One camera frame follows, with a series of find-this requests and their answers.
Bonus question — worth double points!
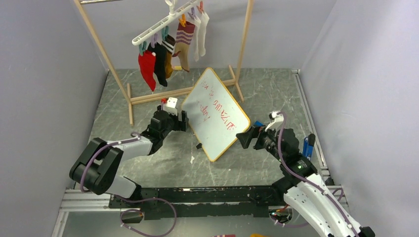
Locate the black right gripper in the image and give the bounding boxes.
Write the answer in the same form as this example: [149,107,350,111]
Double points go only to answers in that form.
[236,122,284,162]

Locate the yellow framed whiteboard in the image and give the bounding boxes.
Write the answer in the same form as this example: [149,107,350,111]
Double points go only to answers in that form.
[182,68,251,162]

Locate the black sock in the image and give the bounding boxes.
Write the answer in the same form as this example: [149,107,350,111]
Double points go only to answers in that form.
[148,43,168,87]

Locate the wooden drying rack frame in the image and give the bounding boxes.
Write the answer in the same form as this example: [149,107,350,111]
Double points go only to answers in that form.
[74,0,254,125]

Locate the red sock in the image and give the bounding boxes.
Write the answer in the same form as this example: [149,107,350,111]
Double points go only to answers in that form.
[138,50,156,92]

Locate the mustard yellow striped sock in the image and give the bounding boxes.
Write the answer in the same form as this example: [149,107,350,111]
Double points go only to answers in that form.
[162,35,175,79]

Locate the beige purple striped sock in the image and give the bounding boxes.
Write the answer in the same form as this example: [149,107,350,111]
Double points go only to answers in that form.
[172,21,195,72]

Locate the white plastic clip hanger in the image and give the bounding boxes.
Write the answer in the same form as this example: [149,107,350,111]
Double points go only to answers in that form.
[131,0,200,46]

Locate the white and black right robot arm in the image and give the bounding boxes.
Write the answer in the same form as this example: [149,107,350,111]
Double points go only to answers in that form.
[236,126,376,237]

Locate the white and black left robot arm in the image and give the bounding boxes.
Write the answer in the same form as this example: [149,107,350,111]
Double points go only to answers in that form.
[69,108,189,207]

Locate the blue whiteboard eraser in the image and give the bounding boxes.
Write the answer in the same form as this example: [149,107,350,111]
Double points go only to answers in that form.
[253,121,264,127]

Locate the teal clip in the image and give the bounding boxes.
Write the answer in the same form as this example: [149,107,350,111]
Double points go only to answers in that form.
[138,41,148,56]
[161,26,169,41]

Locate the white sock left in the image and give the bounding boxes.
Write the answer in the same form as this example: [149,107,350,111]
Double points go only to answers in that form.
[189,13,201,62]

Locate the white sock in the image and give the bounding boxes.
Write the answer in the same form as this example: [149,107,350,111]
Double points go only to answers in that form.
[189,13,201,62]
[198,10,210,57]

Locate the white sock right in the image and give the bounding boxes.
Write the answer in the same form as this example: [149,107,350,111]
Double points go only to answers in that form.
[198,10,210,57]

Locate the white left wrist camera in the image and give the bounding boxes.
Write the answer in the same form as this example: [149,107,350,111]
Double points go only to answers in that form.
[163,97,178,116]

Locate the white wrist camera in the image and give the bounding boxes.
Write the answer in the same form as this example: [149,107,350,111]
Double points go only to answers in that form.
[163,97,178,116]
[264,111,285,131]

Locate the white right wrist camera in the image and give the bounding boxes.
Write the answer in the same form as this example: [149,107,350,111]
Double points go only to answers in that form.
[264,111,285,131]

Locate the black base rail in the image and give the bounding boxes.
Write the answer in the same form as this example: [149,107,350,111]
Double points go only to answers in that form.
[108,185,286,220]

